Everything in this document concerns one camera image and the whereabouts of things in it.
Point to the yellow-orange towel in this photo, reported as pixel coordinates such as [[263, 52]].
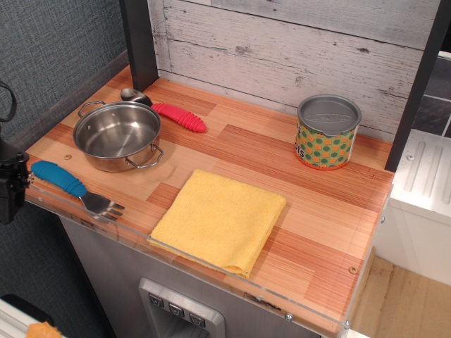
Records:
[[220, 221]]

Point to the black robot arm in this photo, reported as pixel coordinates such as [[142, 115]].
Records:
[[14, 181]]

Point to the orange cloth at corner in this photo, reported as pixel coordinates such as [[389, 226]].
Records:
[[42, 330]]

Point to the green orange patterned can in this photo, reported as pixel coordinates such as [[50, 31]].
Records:
[[326, 127]]

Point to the stainless steel pot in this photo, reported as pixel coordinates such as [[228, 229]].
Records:
[[118, 136]]

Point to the grey dispenser panel with buttons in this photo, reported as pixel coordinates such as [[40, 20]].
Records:
[[171, 314]]

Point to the clear acrylic edge guard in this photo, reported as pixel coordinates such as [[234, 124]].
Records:
[[307, 264]]

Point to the white toy sink unit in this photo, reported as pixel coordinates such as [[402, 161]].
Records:
[[414, 231]]

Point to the spoon with red handle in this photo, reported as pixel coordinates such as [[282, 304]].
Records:
[[184, 118]]

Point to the fork with blue handle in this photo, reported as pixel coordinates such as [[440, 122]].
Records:
[[98, 206]]

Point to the dark grey left post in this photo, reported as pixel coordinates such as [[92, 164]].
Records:
[[140, 43]]

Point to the dark grey post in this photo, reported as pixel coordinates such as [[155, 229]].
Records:
[[433, 45], [140, 43]]

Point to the dark grey right post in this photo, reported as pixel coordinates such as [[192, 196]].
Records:
[[433, 45]]

